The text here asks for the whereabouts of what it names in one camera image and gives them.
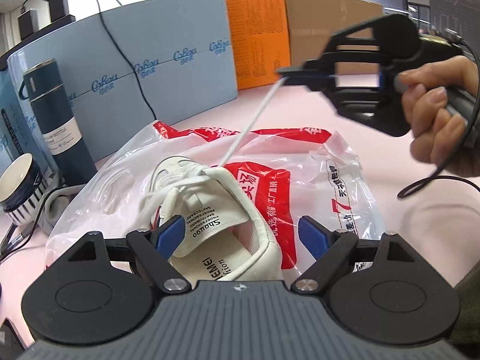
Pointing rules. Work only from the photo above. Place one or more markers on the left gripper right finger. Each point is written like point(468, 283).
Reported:
point(332, 252)

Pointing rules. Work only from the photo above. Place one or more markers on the black white ceramic mug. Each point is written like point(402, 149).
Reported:
point(22, 187)

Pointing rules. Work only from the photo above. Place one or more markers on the white shoelace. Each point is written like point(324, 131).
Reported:
point(196, 173)

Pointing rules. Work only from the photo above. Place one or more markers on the red white plastic bag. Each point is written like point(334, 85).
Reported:
point(287, 173)

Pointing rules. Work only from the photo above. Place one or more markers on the dark blue thermos bottle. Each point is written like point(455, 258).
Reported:
point(43, 87)

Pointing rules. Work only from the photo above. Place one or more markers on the black pen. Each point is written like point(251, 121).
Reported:
point(11, 241)

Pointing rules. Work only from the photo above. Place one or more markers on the orange cardboard box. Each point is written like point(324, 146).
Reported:
point(260, 40)

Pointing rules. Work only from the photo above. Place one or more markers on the light blue cardboard box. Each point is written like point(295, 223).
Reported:
point(152, 60)

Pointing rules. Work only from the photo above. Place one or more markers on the brown cardboard box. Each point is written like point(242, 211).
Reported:
point(312, 22)

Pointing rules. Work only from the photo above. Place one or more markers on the person right hand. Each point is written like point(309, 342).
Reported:
point(435, 132)

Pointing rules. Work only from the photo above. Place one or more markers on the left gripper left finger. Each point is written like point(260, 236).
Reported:
point(151, 252)

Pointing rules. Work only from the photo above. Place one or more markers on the grey cloth pouch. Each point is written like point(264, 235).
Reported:
point(54, 201)

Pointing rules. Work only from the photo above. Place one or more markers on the white sneaker with stripes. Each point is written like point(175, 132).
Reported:
point(225, 237)

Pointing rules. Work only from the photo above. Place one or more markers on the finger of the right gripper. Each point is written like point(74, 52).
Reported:
point(293, 72)

